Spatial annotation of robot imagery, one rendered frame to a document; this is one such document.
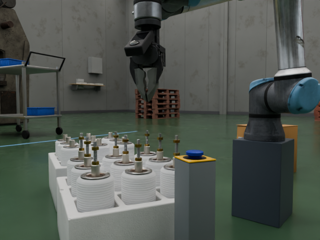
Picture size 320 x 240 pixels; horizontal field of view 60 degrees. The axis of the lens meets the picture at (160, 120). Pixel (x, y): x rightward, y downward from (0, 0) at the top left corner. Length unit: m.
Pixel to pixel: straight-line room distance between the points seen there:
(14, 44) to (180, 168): 6.14
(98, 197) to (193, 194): 0.24
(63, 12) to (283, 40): 12.67
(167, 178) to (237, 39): 11.09
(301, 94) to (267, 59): 10.23
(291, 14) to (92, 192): 0.80
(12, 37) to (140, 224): 6.10
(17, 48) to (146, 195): 6.06
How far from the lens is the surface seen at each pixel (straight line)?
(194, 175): 0.61
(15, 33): 6.69
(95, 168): 0.74
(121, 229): 0.73
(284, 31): 1.02
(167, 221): 0.77
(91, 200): 0.72
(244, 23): 11.80
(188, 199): 0.62
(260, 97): 1.08
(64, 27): 13.26
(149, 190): 0.76
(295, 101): 0.97
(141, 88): 0.75
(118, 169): 0.85
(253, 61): 11.36
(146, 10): 0.76
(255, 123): 1.10
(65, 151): 1.23
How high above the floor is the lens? 0.44
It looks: 3 degrees down
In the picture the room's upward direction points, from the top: straight up
